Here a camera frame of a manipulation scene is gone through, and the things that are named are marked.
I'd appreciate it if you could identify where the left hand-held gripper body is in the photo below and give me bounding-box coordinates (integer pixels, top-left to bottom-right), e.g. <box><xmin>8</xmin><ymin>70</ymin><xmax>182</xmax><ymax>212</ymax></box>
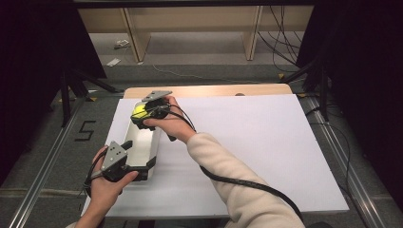
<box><xmin>101</xmin><ymin>141</ymin><xmax>150</xmax><ymax>183</ymax></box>

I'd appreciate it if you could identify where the yellow tennis ball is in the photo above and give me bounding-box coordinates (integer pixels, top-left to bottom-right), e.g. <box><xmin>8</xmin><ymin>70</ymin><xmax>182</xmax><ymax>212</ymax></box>
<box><xmin>131</xmin><ymin>104</ymin><xmax>150</xmax><ymax>120</ymax></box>

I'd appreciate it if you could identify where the white plastic bin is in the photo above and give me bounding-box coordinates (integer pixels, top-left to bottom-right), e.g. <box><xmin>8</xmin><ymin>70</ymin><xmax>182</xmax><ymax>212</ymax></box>
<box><xmin>122</xmin><ymin>100</ymin><xmax>163</xmax><ymax>182</ymax></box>

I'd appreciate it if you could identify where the person's right hand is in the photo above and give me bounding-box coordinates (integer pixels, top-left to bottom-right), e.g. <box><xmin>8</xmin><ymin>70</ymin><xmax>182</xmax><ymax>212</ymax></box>
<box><xmin>143</xmin><ymin>95</ymin><xmax>198</xmax><ymax>144</ymax></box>

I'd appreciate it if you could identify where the person's left hand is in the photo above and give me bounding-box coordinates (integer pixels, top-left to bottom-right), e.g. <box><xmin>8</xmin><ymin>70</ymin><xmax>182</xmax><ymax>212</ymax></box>
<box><xmin>86</xmin><ymin>145</ymin><xmax>140</xmax><ymax>211</ymax></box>

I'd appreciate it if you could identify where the small grey packet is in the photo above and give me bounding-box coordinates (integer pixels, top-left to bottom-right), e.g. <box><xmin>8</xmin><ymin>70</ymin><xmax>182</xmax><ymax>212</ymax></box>
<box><xmin>113</xmin><ymin>39</ymin><xmax>131</xmax><ymax>50</ymax></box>

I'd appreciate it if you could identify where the wooden table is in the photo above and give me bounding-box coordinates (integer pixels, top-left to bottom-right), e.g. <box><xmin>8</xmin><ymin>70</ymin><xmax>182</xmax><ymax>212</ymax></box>
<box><xmin>123</xmin><ymin>83</ymin><xmax>293</xmax><ymax>99</ymax></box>

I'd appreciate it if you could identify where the black metal stand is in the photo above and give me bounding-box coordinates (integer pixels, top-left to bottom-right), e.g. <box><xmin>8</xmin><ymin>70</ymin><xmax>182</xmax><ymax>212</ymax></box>
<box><xmin>58</xmin><ymin>67</ymin><xmax>125</xmax><ymax>128</ymax></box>
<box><xmin>278</xmin><ymin>56</ymin><xmax>331</xmax><ymax>123</ymax></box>

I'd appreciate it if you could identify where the light wooden desk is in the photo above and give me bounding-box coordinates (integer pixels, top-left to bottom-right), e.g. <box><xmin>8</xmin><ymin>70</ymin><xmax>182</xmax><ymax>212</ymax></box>
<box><xmin>77</xmin><ymin>5</ymin><xmax>315</xmax><ymax>64</ymax></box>

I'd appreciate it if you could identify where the white board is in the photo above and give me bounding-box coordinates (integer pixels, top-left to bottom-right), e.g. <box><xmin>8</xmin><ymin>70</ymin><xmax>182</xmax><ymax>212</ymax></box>
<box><xmin>80</xmin><ymin>94</ymin><xmax>350</xmax><ymax>219</ymax></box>

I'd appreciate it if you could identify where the dark curtain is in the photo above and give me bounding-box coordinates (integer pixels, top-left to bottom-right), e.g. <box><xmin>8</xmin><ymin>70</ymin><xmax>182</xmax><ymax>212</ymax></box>
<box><xmin>0</xmin><ymin>0</ymin><xmax>107</xmax><ymax>188</ymax></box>
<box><xmin>296</xmin><ymin>0</ymin><xmax>403</xmax><ymax>203</ymax></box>

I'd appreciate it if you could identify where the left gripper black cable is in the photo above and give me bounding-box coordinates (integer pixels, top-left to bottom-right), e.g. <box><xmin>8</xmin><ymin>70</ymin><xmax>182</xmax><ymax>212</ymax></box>
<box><xmin>83</xmin><ymin>149</ymin><xmax>109</xmax><ymax>198</ymax></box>

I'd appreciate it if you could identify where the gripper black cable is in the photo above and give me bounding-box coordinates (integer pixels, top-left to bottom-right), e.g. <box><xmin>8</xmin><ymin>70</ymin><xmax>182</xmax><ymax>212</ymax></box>
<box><xmin>83</xmin><ymin>149</ymin><xmax>109</xmax><ymax>198</ymax></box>
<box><xmin>147</xmin><ymin>103</ymin><xmax>305</xmax><ymax>223</ymax></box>

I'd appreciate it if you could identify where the aluminium floor rail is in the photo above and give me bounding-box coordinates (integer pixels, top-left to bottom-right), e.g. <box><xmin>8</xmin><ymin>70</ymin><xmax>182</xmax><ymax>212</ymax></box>
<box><xmin>8</xmin><ymin>89</ymin><xmax>125</xmax><ymax>228</ymax></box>
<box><xmin>302</xmin><ymin>94</ymin><xmax>389</xmax><ymax>228</ymax></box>

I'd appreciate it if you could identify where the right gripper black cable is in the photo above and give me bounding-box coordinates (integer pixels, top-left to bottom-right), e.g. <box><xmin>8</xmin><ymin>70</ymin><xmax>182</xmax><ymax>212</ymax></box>
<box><xmin>147</xmin><ymin>103</ymin><xmax>305</xmax><ymax>223</ymax></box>

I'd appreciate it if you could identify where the bundle of black cables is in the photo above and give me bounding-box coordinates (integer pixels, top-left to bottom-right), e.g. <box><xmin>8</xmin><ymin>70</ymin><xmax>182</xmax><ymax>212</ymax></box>
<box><xmin>257</xmin><ymin>5</ymin><xmax>306</xmax><ymax>74</ymax></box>

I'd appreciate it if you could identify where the thin black floor cable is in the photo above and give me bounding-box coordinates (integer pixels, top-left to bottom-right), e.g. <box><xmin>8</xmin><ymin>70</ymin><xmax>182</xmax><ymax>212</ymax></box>
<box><xmin>308</xmin><ymin>107</ymin><xmax>370</xmax><ymax>228</ymax></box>

